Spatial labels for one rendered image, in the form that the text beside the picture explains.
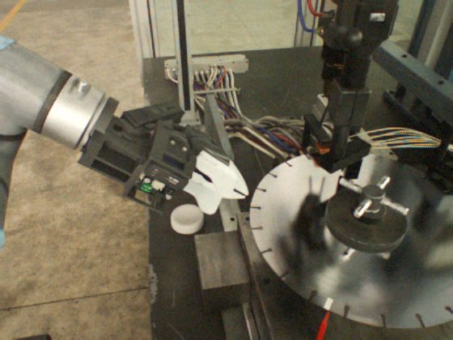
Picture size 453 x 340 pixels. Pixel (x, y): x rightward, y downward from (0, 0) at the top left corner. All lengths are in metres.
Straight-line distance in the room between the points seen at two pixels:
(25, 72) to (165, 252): 0.47
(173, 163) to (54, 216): 1.65
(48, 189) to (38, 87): 1.82
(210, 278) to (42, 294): 1.20
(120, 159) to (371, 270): 0.33
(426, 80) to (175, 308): 0.60
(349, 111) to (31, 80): 0.37
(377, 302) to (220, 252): 0.29
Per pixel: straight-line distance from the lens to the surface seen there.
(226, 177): 0.47
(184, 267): 0.75
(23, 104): 0.42
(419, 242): 0.58
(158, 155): 0.41
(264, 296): 0.59
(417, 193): 0.65
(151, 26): 1.55
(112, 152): 0.43
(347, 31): 0.41
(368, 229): 0.55
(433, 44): 1.19
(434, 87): 0.76
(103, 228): 1.90
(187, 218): 0.80
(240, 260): 0.66
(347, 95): 0.50
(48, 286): 1.78
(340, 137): 0.55
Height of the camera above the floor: 1.35
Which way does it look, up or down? 39 degrees down
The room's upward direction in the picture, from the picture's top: straight up
